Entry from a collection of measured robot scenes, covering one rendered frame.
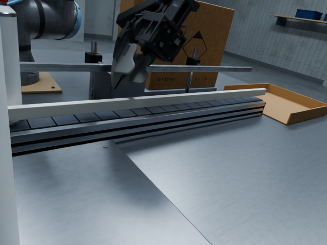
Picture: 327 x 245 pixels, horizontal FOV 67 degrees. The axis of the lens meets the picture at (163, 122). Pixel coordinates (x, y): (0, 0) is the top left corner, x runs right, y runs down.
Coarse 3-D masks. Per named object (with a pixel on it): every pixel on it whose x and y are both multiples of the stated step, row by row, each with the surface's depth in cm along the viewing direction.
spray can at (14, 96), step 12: (0, 0) 31; (0, 12) 31; (12, 12) 33; (0, 24) 32; (12, 24) 33; (12, 36) 33; (12, 48) 34; (12, 60) 34; (12, 72) 35; (12, 84) 36; (12, 96) 36
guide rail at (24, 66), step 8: (24, 64) 40; (32, 64) 41; (40, 64) 42; (48, 64) 42; (56, 64) 43; (64, 64) 44; (72, 64) 45; (80, 64) 46; (88, 64) 47; (96, 64) 48; (104, 64) 49
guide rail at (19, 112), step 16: (144, 96) 50; (160, 96) 52; (176, 96) 54; (192, 96) 57; (208, 96) 61; (224, 96) 65; (240, 96) 69; (16, 112) 36; (32, 112) 37; (48, 112) 39; (64, 112) 40; (80, 112) 42
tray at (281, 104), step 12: (252, 84) 101; (264, 84) 107; (264, 96) 101; (276, 96) 104; (288, 96) 103; (300, 96) 99; (264, 108) 85; (276, 108) 88; (288, 108) 90; (300, 108) 93; (312, 108) 82; (324, 108) 88; (276, 120) 77; (288, 120) 74; (300, 120) 79
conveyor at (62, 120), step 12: (252, 96) 79; (132, 108) 52; (144, 108) 54; (156, 108) 55; (168, 108) 56; (180, 108) 57; (192, 108) 59; (24, 120) 40; (36, 120) 41; (48, 120) 41; (60, 120) 42; (72, 120) 43; (84, 120) 44; (96, 120) 45
